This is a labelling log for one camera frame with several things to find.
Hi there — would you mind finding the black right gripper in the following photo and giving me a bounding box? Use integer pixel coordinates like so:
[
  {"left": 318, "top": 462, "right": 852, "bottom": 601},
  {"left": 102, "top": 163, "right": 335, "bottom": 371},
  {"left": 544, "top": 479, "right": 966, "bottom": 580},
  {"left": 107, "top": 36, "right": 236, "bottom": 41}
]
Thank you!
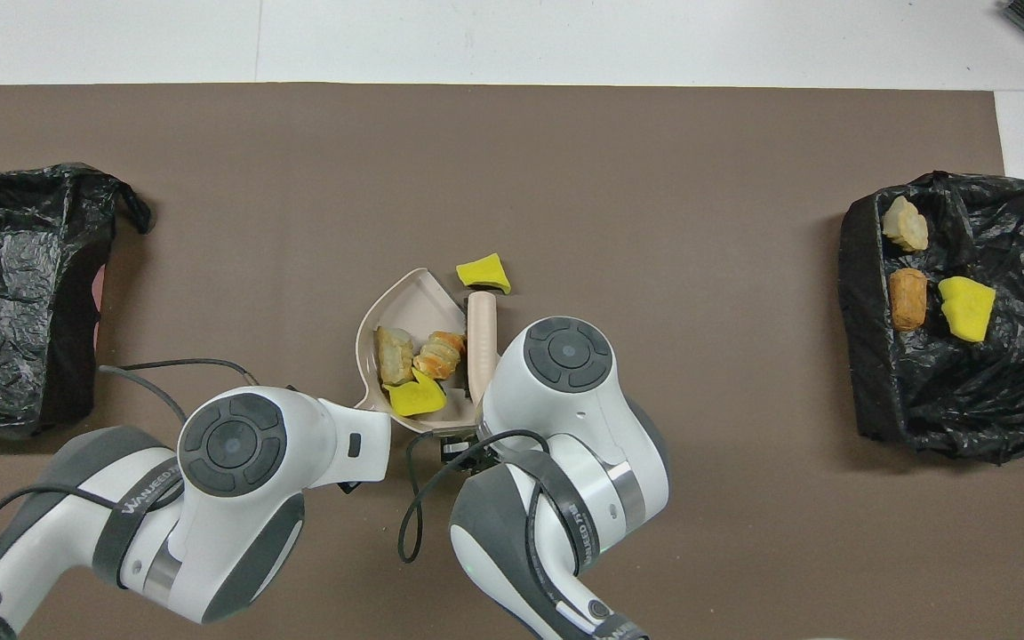
[{"left": 439, "top": 429, "right": 483, "bottom": 461}]

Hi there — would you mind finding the notched yellow sponge piece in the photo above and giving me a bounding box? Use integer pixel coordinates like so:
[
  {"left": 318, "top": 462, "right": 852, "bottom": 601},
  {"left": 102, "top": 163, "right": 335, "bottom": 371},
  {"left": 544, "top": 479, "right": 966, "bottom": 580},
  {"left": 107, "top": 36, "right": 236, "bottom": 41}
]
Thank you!
[{"left": 386, "top": 369, "right": 447, "bottom": 419}]

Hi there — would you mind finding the orange striped bread piece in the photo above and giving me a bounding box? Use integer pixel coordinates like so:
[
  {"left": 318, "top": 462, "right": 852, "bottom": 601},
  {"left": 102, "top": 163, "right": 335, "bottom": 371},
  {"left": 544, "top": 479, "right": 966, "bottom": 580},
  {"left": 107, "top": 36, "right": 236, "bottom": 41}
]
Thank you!
[{"left": 412, "top": 331, "right": 467, "bottom": 381}]

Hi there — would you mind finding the beige brush with black bristles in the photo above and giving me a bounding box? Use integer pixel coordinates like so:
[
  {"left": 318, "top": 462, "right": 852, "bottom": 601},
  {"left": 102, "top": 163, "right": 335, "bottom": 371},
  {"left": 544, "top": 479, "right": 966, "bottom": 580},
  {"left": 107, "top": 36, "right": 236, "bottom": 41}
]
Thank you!
[{"left": 466, "top": 292, "right": 500, "bottom": 405}]

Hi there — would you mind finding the beige plastic dustpan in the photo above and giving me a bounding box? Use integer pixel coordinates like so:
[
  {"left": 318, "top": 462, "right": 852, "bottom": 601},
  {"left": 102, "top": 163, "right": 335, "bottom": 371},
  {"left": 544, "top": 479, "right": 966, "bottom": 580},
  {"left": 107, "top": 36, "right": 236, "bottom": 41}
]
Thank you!
[{"left": 355, "top": 267, "right": 486, "bottom": 436}]

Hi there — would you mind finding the small yellow sponge piece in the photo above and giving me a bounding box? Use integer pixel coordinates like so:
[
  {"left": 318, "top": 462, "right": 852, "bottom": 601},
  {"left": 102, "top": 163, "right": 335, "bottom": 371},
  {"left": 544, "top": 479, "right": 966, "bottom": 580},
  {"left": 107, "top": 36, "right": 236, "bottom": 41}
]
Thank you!
[{"left": 456, "top": 252, "right": 513, "bottom": 295}]

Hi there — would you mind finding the brown oval bread roll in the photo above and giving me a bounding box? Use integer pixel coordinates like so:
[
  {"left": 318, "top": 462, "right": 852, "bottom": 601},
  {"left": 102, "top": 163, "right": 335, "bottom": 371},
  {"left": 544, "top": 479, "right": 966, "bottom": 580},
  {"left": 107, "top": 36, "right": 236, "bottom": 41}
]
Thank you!
[{"left": 888, "top": 268, "right": 929, "bottom": 332}]

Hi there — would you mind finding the pale beige bread chunk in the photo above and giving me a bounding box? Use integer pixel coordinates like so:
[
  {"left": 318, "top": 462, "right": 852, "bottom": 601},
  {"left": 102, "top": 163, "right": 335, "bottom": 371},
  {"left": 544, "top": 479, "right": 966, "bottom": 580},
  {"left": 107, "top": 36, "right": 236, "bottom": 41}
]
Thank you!
[{"left": 882, "top": 196, "right": 931, "bottom": 253}]

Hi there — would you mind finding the yellow sponge chunk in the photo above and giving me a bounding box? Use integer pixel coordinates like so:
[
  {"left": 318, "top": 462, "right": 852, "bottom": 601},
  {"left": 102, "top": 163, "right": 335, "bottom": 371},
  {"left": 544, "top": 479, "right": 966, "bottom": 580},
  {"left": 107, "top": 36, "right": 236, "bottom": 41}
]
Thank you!
[{"left": 938, "top": 276, "right": 997, "bottom": 344}]

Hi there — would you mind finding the pink plastic bin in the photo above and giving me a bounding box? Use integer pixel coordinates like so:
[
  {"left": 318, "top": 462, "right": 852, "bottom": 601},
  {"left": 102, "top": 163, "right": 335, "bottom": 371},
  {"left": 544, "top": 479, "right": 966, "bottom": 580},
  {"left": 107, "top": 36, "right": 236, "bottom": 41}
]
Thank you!
[{"left": 90, "top": 264, "right": 113, "bottom": 352}]

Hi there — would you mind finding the black plastic trash bag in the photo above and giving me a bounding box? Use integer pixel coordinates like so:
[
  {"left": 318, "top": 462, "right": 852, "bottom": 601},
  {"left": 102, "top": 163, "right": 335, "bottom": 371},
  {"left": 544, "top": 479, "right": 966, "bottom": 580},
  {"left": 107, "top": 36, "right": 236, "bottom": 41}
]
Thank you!
[
  {"left": 837, "top": 171, "right": 1024, "bottom": 465},
  {"left": 0, "top": 162, "right": 154, "bottom": 438}
]

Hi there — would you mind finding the brown paper table mat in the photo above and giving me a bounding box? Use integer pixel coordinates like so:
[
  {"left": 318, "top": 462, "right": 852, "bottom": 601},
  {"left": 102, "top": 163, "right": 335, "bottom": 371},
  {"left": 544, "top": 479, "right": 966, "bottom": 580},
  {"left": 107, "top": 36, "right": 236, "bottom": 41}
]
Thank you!
[{"left": 0, "top": 83, "right": 1024, "bottom": 640}]

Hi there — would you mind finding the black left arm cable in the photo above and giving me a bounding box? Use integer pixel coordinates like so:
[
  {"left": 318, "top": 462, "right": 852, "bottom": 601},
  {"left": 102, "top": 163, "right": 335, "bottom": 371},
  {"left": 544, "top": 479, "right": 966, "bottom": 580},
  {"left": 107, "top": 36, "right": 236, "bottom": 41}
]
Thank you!
[{"left": 99, "top": 357, "right": 260, "bottom": 420}]

